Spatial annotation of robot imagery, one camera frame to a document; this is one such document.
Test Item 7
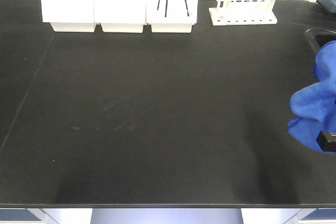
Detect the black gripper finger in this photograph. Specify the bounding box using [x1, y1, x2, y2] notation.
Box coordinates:
[316, 131, 336, 152]

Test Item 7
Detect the blue cloth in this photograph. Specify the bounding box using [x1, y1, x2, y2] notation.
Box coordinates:
[287, 41, 335, 154]

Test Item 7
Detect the blue cabinet under counter right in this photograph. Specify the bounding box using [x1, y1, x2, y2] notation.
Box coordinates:
[299, 208, 335, 224]

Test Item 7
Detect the blue cabinet under counter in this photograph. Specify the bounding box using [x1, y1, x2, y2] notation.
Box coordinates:
[299, 208, 335, 224]
[1, 209, 43, 223]

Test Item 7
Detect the black lab sink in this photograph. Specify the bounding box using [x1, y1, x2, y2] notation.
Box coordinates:
[304, 28, 335, 52]

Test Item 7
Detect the white test tube rack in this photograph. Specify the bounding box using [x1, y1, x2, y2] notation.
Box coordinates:
[208, 0, 278, 26]

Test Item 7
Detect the right white storage box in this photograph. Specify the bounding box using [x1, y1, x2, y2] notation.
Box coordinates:
[146, 0, 198, 33]

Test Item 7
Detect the white storage box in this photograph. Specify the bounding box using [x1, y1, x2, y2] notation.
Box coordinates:
[94, 0, 146, 33]
[146, 0, 198, 33]
[41, 0, 96, 33]

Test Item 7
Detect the middle white storage box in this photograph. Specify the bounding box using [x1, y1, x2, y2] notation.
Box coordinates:
[94, 0, 146, 33]

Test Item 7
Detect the left white storage box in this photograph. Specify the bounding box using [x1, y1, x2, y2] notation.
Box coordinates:
[41, 0, 96, 33]

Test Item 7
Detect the blue cabinet under counter left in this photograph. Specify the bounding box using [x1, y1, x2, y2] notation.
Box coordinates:
[1, 209, 43, 223]

